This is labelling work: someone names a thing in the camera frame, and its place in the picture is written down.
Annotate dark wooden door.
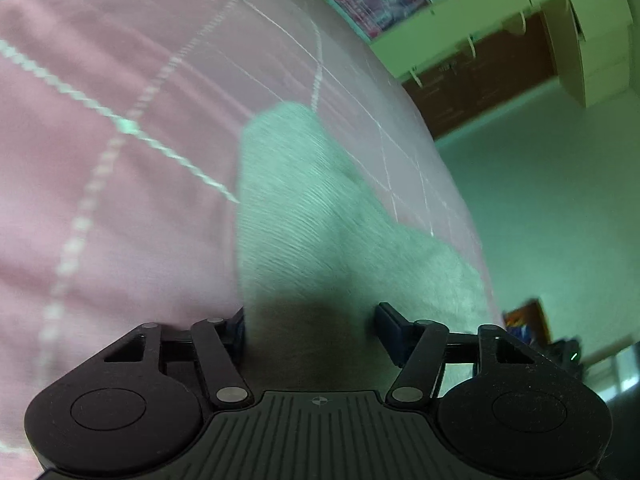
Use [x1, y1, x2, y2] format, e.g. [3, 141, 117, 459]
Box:
[402, 12, 556, 140]

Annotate pink quilted bedspread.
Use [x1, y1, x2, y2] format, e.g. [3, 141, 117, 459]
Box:
[1, 0, 498, 479]

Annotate colourful items on floor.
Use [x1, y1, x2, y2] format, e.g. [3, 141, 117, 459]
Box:
[502, 298, 584, 380]

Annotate pale green wardrobe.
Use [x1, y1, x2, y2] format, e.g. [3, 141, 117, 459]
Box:
[326, 0, 634, 107]

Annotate grey knitted pants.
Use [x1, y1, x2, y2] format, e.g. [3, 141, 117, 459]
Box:
[236, 102, 491, 392]

